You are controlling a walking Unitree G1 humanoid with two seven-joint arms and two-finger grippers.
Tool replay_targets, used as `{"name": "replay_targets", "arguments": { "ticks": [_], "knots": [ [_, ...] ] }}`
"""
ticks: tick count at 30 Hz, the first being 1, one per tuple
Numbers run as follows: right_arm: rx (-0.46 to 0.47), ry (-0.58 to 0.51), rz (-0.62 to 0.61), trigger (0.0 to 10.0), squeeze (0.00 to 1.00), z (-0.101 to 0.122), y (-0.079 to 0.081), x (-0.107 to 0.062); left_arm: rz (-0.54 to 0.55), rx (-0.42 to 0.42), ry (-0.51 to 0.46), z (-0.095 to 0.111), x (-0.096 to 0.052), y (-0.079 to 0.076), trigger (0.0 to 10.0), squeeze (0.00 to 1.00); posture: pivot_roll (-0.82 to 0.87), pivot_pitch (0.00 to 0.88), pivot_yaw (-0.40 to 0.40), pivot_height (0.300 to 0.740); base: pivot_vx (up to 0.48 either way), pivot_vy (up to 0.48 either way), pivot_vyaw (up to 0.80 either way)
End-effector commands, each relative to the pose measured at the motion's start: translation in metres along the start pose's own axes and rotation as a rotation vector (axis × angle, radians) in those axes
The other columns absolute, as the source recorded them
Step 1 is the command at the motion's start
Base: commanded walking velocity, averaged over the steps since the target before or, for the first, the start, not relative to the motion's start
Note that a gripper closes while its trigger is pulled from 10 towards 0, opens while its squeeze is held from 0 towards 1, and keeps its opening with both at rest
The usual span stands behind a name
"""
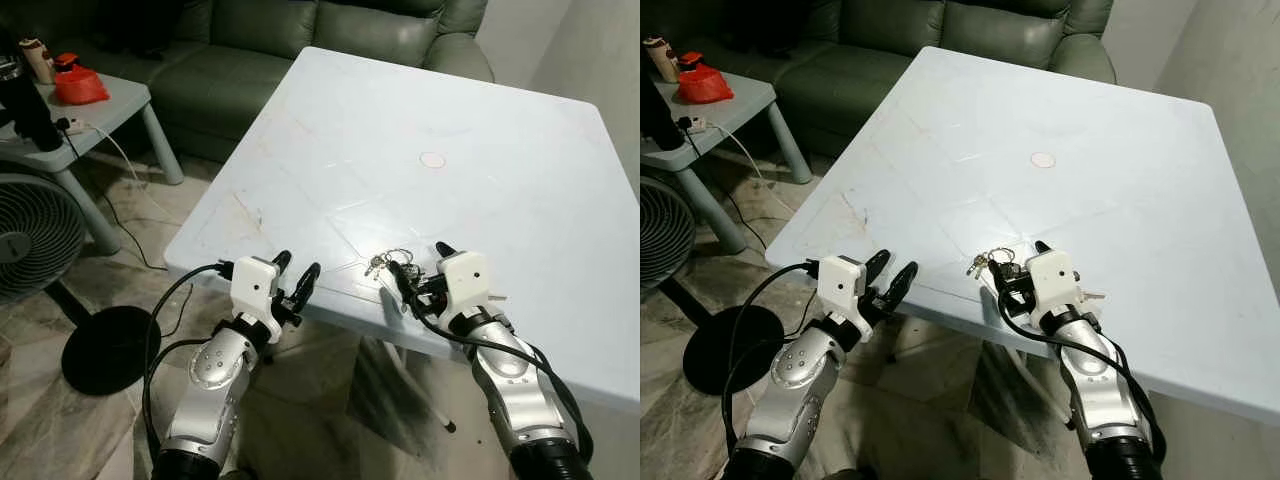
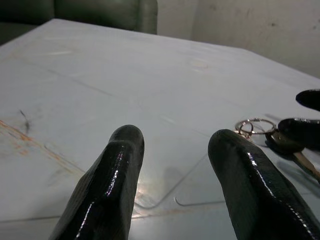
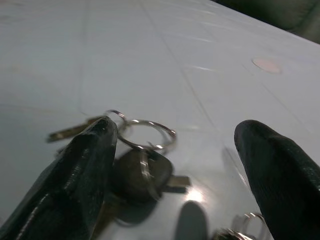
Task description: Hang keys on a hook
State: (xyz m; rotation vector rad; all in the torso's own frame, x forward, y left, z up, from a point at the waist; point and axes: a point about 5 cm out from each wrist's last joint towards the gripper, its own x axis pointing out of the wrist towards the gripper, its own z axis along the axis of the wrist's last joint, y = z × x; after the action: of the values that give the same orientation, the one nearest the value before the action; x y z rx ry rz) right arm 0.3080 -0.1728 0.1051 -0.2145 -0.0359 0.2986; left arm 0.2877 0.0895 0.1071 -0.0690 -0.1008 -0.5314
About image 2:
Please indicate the dark green sofa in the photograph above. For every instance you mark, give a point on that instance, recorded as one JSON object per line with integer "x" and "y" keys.
{"x": 75, "y": 15}

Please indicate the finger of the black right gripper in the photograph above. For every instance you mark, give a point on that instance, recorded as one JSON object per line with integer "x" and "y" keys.
{"x": 310, "y": 100}
{"x": 302, "y": 132}

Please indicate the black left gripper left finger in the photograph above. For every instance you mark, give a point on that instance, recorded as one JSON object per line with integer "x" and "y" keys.
{"x": 112, "y": 185}

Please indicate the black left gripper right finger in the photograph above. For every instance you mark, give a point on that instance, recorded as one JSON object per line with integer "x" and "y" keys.
{"x": 255, "y": 185}

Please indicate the black-headed key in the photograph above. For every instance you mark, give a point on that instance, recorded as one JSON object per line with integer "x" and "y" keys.
{"x": 287, "y": 146}

